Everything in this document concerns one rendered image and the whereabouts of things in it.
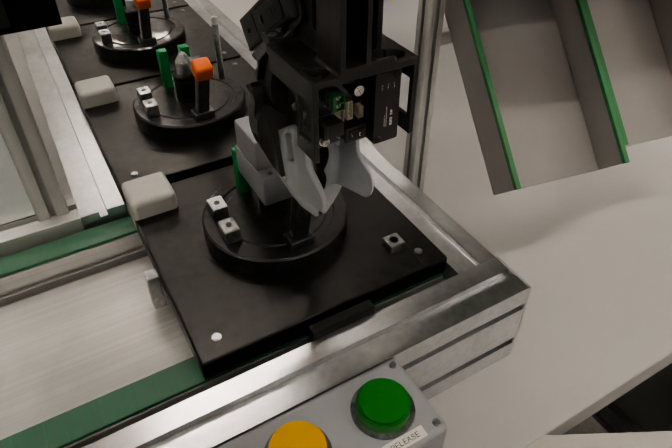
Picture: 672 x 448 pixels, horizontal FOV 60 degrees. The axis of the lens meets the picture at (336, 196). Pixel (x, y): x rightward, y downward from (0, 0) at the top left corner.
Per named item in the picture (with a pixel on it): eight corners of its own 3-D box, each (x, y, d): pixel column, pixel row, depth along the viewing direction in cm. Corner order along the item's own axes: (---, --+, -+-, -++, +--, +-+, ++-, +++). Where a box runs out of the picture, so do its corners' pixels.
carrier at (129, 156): (318, 143, 72) (316, 49, 65) (124, 204, 63) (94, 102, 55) (243, 68, 89) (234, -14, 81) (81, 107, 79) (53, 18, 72)
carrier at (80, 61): (242, 67, 89) (233, -15, 81) (80, 106, 80) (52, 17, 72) (191, 15, 105) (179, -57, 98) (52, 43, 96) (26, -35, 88)
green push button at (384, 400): (419, 424, 43) (422, 409, 41) (374, 450, 41) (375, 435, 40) (389, 383, 45) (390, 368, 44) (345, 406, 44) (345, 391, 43)
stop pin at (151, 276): (167, 305, 55) (159, 276, 52) (155, 310, 54) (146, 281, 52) (163, 296, 56) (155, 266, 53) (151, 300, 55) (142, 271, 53)
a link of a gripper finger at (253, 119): (263, 183, 41) (251, 69, 35) (254, 172, 42) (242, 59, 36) (321, 164, 43) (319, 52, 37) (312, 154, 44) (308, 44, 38)
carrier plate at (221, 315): (445, 271, 55) (448, 255, 54) (204, 381, 46) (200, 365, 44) (324, 149, 71) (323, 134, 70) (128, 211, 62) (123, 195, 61)
